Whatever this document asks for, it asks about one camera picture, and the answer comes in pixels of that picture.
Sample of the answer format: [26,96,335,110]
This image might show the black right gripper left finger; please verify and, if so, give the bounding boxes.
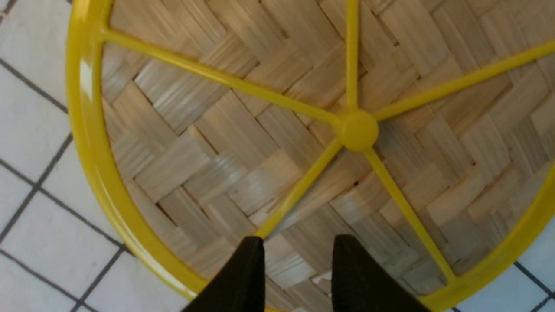
[183,236,265,312]

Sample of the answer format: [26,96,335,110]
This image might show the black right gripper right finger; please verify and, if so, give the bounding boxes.
[331,234,429,312]

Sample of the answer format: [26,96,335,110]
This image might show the yellow woven steamer lid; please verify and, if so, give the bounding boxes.
[66,0,554,312]

